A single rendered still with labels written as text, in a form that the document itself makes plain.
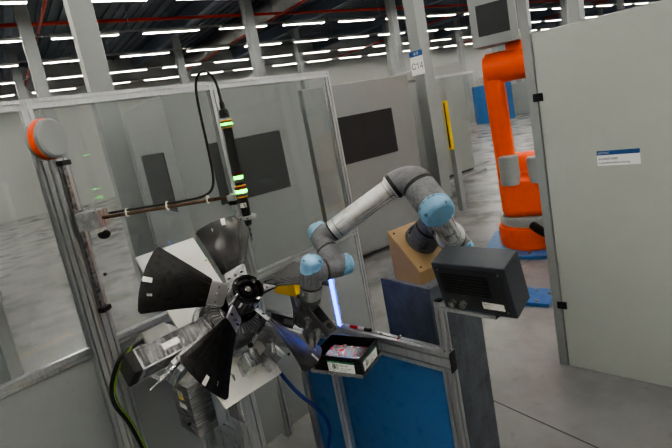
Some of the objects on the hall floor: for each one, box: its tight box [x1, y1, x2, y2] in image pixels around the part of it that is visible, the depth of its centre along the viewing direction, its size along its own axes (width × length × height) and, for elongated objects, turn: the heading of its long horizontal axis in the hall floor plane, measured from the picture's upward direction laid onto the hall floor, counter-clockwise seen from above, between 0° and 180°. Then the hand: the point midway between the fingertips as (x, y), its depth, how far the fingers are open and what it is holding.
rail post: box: [299, 366, 324, 448], centre depth 244 cm, size 4×4×78 cm
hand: (313, 347), depth 173 cm, fingers closed
